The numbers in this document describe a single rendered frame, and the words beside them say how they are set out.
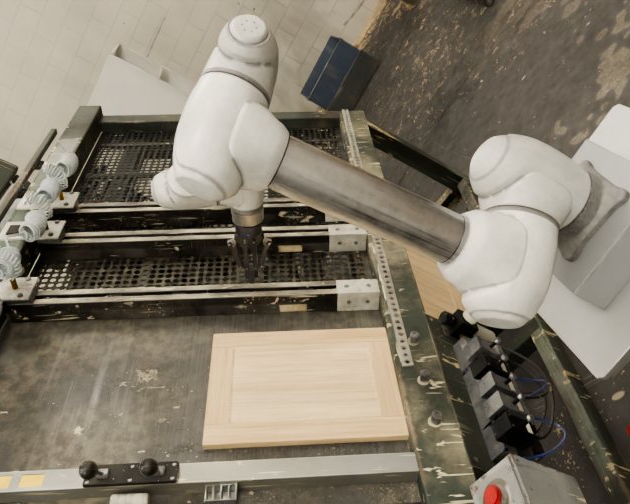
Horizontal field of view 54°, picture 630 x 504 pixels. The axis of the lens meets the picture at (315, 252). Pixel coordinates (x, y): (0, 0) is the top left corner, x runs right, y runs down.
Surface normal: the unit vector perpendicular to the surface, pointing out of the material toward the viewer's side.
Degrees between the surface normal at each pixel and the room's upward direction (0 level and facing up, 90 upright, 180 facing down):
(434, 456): 59
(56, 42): 90
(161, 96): 90
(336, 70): 91
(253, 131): 88
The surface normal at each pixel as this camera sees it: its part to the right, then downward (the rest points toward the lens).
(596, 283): 0.16, 0.44
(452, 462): 0.00, -0.81
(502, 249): 0.27, -0.18
